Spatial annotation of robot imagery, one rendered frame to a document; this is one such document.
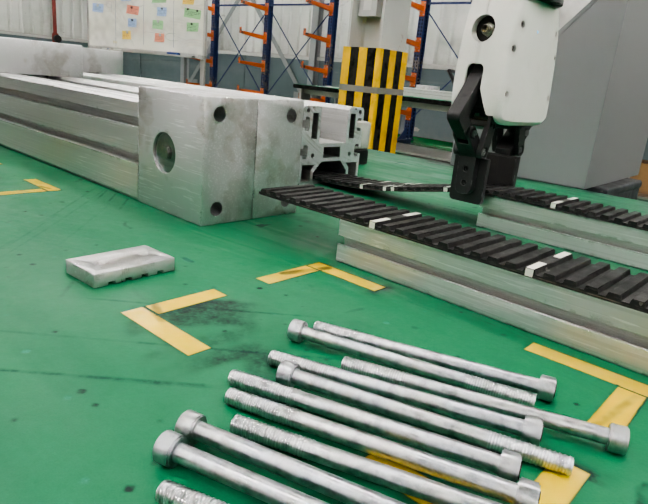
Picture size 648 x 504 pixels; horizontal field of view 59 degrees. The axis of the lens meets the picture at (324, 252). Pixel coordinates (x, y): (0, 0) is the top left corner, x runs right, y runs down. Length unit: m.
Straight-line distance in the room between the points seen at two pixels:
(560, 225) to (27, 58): 0.63
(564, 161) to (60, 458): 0.78
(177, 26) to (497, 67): 5.96
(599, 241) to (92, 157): 0.45
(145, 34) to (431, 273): 6.34
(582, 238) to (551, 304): 0.20
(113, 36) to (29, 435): 6.72
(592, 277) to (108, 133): 0.41
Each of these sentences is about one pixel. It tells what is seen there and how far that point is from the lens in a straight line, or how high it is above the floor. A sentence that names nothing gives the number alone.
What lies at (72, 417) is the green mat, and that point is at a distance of 0.21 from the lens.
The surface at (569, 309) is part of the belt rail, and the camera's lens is 0.30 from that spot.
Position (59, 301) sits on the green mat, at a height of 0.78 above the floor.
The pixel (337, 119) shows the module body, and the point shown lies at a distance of 0.68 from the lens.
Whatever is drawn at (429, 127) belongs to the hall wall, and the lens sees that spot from 9.42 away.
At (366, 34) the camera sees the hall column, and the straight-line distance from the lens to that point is 4.13.
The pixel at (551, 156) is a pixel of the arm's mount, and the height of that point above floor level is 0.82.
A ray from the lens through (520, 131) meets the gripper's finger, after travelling 0.56.
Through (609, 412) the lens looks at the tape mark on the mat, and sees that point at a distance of 0.26.
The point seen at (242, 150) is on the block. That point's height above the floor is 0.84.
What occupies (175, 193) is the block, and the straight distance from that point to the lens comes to 0.46.
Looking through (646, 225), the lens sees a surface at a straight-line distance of 0.48.
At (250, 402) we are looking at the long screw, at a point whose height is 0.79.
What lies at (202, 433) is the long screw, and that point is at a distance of 0.19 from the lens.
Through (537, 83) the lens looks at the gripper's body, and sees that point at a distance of 0.54.
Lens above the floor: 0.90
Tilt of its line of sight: 17 degrees down
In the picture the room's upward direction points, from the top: 6 degrees clockwise
